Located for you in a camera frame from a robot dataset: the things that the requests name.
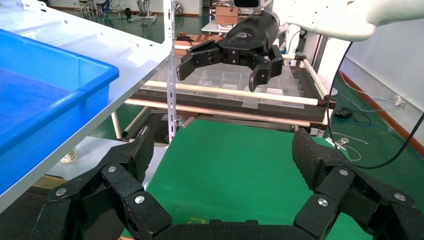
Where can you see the stacked cardboard boxes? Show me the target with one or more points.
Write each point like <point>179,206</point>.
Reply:
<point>227,16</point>

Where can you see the white metal shelf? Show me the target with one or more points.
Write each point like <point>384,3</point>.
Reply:
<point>99,39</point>

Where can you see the dark monitor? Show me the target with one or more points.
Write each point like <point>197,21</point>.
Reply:
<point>247,2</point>

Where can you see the clear plastic compartment box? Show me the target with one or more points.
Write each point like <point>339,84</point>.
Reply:
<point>212,78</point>

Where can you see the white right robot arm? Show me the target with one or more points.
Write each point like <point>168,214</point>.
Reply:
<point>331,20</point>

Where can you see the white perforated shelf post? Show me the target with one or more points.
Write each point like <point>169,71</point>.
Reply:
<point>171,82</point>

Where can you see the round fan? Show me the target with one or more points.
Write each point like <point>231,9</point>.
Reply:
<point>179,7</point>

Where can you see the white cup green print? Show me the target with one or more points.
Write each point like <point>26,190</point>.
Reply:
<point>69,155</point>

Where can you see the black power adapter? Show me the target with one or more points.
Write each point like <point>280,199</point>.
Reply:
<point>344,113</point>

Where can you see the silver cloth clip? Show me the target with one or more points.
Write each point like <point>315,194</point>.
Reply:
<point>184,121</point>
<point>338,142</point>

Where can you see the white background table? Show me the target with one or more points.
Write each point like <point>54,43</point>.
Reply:
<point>211,27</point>

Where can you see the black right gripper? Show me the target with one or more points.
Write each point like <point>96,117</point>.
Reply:
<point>253,33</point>

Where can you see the white floor stand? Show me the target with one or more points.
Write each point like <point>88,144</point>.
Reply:
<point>142,16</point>

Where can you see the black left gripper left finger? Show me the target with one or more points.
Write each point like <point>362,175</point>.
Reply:
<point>129,185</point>

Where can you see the green table cloth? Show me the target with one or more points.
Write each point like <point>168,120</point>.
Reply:
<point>232,172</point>

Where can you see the blue plastic tray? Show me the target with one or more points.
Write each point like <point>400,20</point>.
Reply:
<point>33,102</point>

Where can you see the white wall plug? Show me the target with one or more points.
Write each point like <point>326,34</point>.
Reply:
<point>399,100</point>

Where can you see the wooden framed black tray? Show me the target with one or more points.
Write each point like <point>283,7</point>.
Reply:
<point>16,217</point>

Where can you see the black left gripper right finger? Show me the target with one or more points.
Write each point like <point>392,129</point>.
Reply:
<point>331,185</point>

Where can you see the white pipe rack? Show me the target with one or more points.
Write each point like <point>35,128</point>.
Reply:
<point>232,91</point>

